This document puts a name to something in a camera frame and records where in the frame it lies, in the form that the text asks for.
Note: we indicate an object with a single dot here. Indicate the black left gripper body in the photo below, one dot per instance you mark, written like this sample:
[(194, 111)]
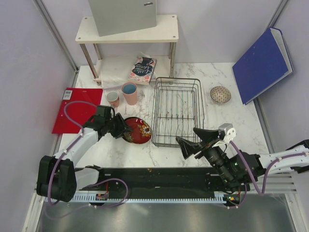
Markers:
[(113, 125)]

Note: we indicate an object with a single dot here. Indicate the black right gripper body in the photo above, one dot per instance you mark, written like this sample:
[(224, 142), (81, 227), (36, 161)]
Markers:
[(206, 151)]

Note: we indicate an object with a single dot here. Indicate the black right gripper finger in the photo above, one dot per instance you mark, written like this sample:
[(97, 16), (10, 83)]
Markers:
[(206, 136), (189, 148)]

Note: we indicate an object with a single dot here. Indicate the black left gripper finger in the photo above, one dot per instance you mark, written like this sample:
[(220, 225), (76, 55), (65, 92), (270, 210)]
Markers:
[(123, 135), (121, 125)]

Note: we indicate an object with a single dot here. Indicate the dark brown plate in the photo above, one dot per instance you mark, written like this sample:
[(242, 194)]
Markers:
[(141, 131)]

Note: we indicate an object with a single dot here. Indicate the pink plastic tumbler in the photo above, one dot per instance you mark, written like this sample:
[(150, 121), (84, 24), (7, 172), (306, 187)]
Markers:
[(131, 99)]

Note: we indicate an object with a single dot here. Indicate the pink ceramic mug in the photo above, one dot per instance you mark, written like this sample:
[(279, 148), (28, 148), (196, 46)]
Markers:
[(113, 99)]

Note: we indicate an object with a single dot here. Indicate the blue plastic tumbler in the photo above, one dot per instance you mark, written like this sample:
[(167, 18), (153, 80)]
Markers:
[(129, 88)]

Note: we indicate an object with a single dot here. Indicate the brown patterned bowl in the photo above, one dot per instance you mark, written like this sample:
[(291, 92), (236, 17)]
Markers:
[(220, 94)]

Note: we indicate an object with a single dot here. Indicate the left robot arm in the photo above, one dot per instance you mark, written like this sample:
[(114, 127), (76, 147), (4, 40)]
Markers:
[(58, 180)]

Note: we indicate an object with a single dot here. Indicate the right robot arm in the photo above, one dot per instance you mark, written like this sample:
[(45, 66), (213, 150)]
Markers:
[(236, 167)]

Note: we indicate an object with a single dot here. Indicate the red folder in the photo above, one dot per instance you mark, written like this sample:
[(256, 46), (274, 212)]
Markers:
[(86, 100)]

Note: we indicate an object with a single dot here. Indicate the clear plastic sleeve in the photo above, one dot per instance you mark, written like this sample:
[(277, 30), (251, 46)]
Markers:
[(114, 71)]

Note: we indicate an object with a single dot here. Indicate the floral cover book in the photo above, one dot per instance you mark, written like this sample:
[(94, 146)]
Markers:
[(142, 70)]

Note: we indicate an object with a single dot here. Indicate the white shelf stand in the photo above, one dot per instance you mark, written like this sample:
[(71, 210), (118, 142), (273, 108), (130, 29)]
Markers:
[(166, 31)]

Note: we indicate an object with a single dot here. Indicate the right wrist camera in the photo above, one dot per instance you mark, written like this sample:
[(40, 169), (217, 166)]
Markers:
[(226, 134)]

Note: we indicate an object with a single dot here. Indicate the black wire dish rack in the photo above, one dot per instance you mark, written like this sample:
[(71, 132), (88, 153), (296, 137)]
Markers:
[(177, 108)]

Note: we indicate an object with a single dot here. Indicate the white cable duct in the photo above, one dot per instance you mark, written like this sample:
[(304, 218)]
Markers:
[(100, 198)]

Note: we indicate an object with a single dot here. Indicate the blue ring binder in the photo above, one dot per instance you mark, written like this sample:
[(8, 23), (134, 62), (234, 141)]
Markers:
[(263, 65)]

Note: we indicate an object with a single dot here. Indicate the grey ring binder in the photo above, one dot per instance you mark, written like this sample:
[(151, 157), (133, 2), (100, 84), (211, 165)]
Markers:
[(120, 16)]

